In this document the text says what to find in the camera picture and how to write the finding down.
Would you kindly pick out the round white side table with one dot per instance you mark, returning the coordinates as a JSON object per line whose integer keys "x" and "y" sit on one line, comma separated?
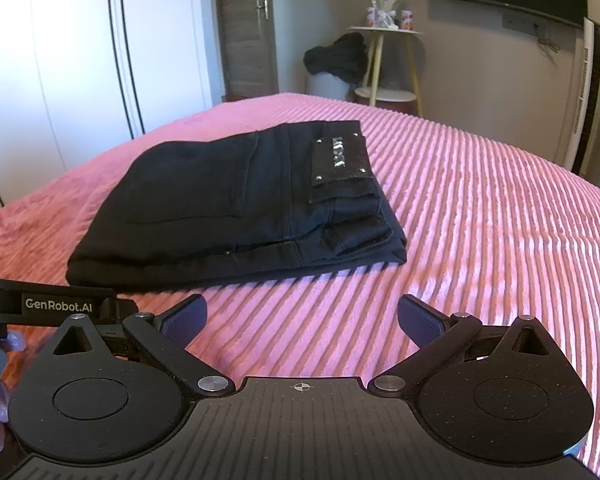
{"x": 385, "y": 31}

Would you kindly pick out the black pants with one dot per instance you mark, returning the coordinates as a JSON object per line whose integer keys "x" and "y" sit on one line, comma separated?
{"x": 205, "y": 210}

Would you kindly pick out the grey laundry basket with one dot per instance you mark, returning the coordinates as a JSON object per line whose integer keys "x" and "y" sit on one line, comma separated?
{"x": 330, "y": 87}

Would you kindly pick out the white wardrobe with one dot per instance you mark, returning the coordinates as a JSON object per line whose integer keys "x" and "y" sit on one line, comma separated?
{"x": 55, "y": 60}

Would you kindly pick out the person's left hand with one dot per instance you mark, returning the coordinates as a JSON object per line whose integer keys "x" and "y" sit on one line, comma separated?
{"x": 16, "y": 342}

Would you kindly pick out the black cloth heap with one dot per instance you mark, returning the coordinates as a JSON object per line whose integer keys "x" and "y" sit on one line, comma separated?
{"x": 337, "y": 57}

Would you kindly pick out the pink drink can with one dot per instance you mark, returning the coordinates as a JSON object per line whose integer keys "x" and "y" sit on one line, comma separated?
{"x": 371, "y": 16}
{"x": 407, "y": 20}

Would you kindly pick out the pink ribbed blanket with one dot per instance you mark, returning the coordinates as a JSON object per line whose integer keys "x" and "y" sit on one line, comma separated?
{"x": 480, "y": 235}

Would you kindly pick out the wooden door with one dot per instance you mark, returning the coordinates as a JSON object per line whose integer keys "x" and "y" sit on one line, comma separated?
{"x": 245, "y": 35}

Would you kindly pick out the white tower fan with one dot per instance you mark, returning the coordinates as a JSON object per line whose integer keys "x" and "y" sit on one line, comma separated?
{"x": 582, "y": 100}

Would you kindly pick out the wall power outlet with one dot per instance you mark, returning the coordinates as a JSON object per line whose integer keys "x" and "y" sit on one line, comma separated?
{"x": 522, "y": 24}

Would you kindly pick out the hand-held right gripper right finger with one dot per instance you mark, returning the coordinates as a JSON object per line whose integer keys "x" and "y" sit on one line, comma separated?
{"x": 420, "y": 320}

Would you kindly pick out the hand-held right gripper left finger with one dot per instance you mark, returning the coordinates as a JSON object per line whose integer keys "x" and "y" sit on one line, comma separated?
{"x": 186, "y": 317}

